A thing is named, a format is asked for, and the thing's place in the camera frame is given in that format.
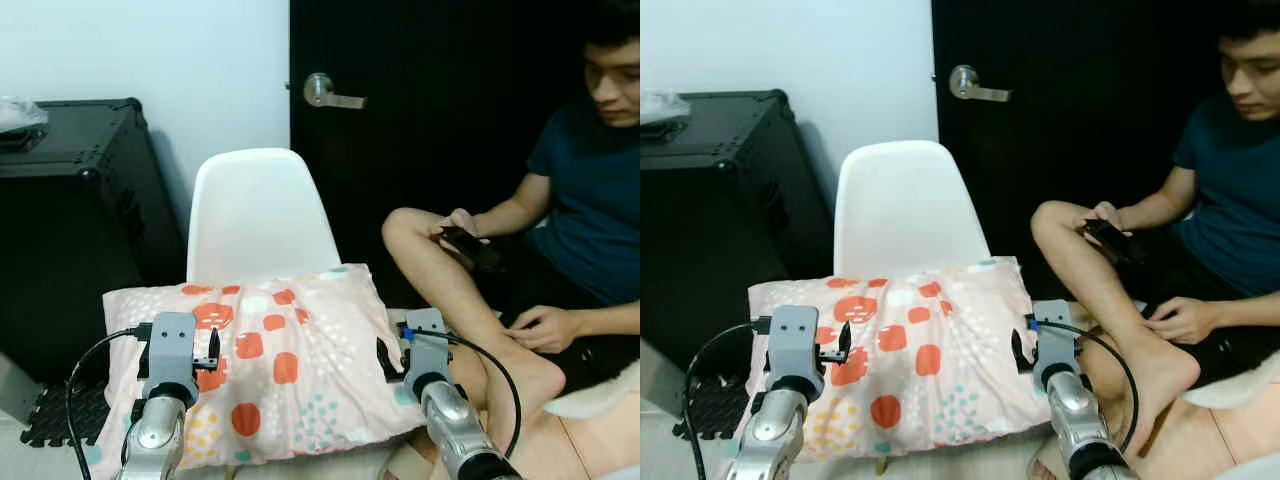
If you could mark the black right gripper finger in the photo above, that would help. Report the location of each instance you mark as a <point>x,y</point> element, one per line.
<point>1016,348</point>
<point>383,357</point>

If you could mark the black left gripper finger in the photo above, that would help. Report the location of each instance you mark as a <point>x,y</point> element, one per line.
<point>846,337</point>
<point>214,342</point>

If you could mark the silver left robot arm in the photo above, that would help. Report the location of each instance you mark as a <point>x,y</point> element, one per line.
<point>770,435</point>
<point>155,435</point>

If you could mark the pink patterned pillow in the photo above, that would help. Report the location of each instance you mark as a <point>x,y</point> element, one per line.
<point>930,340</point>
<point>300,340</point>

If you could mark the white plastic chair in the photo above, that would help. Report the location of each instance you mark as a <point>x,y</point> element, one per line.
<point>260,215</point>
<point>905,205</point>

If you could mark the black foam floor mat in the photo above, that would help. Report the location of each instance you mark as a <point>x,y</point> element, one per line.
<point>712,408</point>
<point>60,415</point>

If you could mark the black phone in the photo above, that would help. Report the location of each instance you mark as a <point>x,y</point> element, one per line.
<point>1112,238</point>
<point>470,245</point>

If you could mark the black equipment case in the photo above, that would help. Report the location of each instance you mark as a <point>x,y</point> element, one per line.
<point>720,220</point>
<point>70,230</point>

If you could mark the white fluffy cushion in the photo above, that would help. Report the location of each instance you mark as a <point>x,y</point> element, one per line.
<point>1240,385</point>
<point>600,395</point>

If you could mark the person in dark blue shirt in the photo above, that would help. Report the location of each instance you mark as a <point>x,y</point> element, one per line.
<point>1235,190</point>
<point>590,200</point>

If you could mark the black door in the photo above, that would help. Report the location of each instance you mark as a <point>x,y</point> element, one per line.
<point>1090,100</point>
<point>440,110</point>

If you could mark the clear plastic bag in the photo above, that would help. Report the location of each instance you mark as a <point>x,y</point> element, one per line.
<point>20,113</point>
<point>660,104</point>

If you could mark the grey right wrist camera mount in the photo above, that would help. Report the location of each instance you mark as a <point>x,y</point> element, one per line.
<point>1055,335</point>
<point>428,345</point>

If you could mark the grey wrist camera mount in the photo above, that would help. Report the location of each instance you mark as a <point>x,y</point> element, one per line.
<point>428,345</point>
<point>795,340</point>
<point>171,345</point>
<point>1055,335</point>

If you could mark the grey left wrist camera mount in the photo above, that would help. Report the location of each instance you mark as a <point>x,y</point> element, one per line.
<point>795,340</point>
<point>171,345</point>

